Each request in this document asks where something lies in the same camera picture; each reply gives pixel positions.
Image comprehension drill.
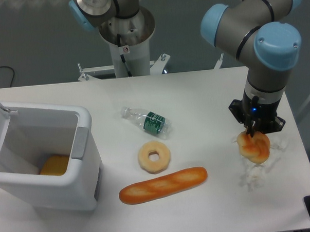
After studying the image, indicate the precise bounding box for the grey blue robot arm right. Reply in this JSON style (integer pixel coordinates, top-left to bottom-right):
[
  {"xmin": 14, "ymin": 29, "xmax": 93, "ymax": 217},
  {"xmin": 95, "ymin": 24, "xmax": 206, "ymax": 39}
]
[{"xmin": 200, "ymin": 0, "xmax": 302, "ymax": 136}]

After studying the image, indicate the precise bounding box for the long baguette bread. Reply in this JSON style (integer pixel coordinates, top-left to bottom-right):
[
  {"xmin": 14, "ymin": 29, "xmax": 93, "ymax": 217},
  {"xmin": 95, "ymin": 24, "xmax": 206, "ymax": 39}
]
[{"xmin": 119, "ymin": 167, "xmax": 208, "ymax": 205}]

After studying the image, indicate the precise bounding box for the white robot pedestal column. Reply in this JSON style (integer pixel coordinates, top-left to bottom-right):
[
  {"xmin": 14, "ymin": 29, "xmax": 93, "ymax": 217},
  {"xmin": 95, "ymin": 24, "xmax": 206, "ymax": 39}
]
[{"xmin": 99, "ymin": 6, "xmax": 155, "ymax": 78}]

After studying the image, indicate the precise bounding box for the clear plastic bottle green label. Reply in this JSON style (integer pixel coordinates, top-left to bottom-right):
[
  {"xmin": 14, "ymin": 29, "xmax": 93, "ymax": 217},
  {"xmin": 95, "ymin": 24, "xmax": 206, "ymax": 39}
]
[{"xmin": 120, "ymin": 107, "xmax": 172, "ymax": 140}]

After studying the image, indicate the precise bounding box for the white trash can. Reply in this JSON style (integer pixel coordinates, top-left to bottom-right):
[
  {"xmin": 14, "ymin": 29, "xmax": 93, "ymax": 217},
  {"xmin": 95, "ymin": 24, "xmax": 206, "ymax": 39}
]
[{"xmin": 0, "ymin": 102, "xmax": 102, "ymax": 210}]

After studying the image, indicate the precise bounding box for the yellow item in trash can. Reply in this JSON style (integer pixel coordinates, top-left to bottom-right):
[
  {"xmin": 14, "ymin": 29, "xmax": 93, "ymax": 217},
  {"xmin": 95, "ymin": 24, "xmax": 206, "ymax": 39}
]
[{"xmin": 40, "ymin": 155, "xmax": 69, "ymax": 176}]

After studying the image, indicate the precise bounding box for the crumpled white tissue paper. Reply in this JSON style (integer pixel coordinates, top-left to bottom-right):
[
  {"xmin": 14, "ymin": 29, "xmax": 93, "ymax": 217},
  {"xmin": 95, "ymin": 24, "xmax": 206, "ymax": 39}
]
[{"xmin": 232, "ymin": 134, "xmax": 289, "ymax": 191}]

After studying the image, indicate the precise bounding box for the white metal base frame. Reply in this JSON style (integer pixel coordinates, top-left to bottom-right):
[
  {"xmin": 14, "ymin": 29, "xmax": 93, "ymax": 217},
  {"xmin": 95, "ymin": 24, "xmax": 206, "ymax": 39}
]
[{"xmin": 76, "ymin": 50, "xmax": 225, "ymax": 81}]

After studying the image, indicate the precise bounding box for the ring donut bread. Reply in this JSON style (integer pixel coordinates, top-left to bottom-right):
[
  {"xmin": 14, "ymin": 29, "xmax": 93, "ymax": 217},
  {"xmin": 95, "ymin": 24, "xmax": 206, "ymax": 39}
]
[{"xmin": 138, "ymin": 141, "xmax": 171, "ymax": 173}]

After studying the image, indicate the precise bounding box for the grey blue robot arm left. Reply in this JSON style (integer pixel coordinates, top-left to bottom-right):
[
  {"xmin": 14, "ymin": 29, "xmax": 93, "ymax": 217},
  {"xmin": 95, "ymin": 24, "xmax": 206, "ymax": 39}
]
[{"xmin": 68, "ymin": 0, "xmax": 139, "ymax": 31}]

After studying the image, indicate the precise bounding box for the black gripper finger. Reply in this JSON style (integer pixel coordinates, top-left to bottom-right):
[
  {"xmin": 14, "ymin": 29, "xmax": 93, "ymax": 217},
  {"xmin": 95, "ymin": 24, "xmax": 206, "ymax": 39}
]
[{"xmin": 246, "ymin": 120, "xmax": 256, "ymax": 137}]

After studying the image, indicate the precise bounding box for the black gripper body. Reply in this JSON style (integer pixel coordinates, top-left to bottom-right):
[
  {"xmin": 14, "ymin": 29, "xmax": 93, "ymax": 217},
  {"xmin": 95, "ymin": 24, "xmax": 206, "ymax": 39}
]
[{"xmin": 229, "ymin": 95, "xmax": 285, "ymax": 134}]

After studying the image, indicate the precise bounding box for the twisted round bread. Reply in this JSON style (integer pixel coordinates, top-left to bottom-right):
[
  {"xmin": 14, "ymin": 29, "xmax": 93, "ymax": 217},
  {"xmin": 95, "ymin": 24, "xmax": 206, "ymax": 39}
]
[{"xmin": 236, "ymin": 131, "xmax": 270, "ymax": 164}]

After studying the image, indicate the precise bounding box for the black cable on floor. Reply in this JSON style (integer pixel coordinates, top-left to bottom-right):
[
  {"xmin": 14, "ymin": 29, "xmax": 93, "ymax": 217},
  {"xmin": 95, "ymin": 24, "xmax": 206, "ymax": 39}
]
[{"xmin": 0, "ymin": 65, "xmax": 16, "ymax": 88}]

